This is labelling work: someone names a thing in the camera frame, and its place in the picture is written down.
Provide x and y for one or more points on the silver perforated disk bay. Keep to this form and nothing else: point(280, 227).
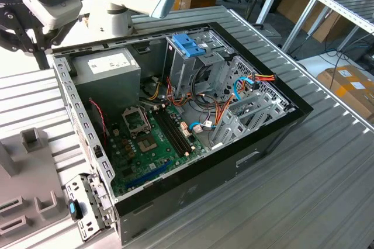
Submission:
point(231, 132)

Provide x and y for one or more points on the silver drive cage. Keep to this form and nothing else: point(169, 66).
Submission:
point(178, 67)

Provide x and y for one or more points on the silver hinged card retainer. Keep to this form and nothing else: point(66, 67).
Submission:
point(96, 193)

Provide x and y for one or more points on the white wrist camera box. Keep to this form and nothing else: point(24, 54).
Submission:
point(58, 9)

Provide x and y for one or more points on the grey parts rack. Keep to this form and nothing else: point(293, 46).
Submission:
point(29, 179)

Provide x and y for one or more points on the plain large cardboard box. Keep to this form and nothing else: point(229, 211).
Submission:
point(295, 6)

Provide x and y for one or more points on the black RAM slot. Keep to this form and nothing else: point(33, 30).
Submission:
point(169, 132)
point(177, 132)
point(181, 132)
point(173, 132)

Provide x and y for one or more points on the aluminium slat rack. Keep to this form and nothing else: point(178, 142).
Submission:
point(344, 3)

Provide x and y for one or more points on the green motherboard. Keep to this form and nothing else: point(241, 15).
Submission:
point(163, 155)

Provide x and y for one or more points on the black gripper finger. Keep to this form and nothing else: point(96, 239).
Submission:
point(17, 32)
point(54, 38)

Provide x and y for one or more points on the open black PC case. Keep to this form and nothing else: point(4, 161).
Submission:
point(204, 179)

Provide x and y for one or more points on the grey Dell power supply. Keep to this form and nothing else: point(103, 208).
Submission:
point(108, 85)

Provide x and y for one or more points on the blue plastic drive bracket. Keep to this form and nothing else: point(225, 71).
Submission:
point(187, 44)

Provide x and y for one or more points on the cardboard box with white labels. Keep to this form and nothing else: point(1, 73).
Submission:
point(344, 85)

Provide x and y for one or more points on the black latch with blue stripe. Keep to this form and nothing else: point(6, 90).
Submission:
point(74, 209)

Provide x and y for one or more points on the blue expansion slot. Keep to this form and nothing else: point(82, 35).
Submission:
point(149, 174)

